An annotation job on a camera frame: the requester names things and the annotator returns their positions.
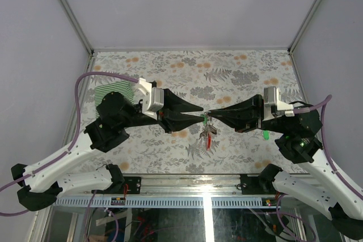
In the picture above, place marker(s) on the grey red key ring holder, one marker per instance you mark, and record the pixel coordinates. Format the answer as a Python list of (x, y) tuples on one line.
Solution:
[(207, 132)]

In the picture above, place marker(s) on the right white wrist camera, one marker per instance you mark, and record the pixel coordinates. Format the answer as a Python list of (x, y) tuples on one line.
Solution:
[(273, 106)]

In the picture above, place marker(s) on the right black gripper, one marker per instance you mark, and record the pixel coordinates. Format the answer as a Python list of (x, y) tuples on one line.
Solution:
[(251, 110)]

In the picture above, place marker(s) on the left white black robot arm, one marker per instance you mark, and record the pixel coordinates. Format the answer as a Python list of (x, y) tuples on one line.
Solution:
[(44, 182)]

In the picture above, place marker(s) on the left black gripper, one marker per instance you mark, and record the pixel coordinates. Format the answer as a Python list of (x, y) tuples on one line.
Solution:
[(173, 120)]

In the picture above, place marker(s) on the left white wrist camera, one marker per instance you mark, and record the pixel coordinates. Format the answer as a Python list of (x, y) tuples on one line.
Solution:
[(153, 98)]

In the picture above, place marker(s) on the aluminium front rail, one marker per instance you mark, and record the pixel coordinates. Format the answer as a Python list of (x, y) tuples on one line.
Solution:
[(179, 191)]

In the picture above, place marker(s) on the green key tag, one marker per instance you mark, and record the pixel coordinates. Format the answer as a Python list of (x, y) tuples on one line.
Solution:
[(203, 118), (266, 135)]

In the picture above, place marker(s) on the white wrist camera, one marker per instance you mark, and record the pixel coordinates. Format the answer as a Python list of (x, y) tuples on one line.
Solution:
[(153, 98), (273, 106)]

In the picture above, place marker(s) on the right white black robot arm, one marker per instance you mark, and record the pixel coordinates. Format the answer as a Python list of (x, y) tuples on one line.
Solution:
[(339, 199)]

